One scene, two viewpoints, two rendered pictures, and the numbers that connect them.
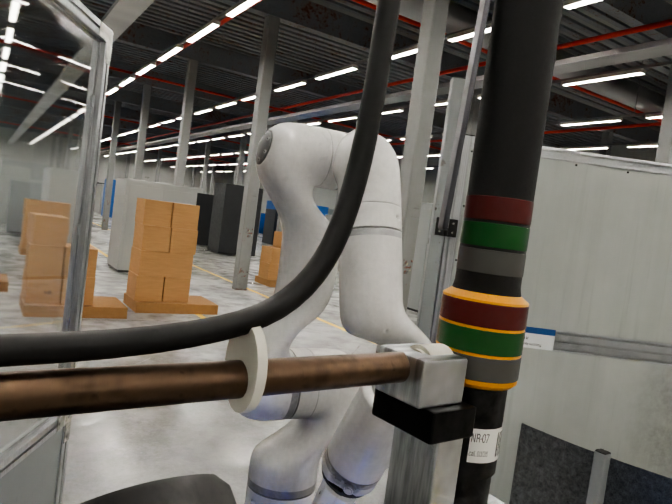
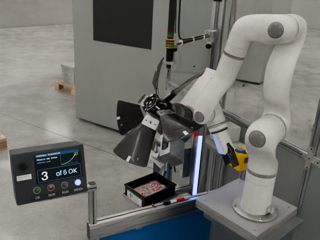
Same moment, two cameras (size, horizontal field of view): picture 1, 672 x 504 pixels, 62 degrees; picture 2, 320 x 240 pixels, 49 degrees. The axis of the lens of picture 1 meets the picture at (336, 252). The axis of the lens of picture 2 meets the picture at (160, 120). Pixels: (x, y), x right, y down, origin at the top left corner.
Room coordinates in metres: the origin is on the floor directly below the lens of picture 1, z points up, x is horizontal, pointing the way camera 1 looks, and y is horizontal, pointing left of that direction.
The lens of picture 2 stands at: (1.94, -0.90, 1.83)
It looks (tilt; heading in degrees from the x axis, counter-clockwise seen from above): 20 degrees down; 154
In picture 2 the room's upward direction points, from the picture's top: 3 degrees clockwise
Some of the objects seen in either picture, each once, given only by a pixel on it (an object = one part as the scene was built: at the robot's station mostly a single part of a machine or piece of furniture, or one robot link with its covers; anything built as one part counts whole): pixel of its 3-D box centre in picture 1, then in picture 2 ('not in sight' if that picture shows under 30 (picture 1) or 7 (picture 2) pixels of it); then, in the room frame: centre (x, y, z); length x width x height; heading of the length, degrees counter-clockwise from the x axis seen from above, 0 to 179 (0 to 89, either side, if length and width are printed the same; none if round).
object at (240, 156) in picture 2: not in sight; (245, 158); (0.63, 0.23, 1.02); 0.16 x 0.10 x 0.11; 93
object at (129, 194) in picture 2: not in sight; (150, 189); (0.49, -0.24, 0.85); 0.22 x 0.17 x 0.07; 108
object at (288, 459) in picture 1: (306, 415); (263, 146); (0.98, 0.01, 1.27); 0.19 x 0.12 x 0.24; 118
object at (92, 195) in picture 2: not in sight; (92, 203); (0.67, -0.59, 0.96); 0.03 x 0.03 x 0.20; 3
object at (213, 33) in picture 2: not in sight; (211, 35); (-0.10, 0.42, 1.55); 0.10 x 0.07 x 0.09; 128
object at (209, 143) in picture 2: not in sight; (225, 145); (0.15, 0.46, 0.85); 0.36 x 0.24 x 0.03; 3
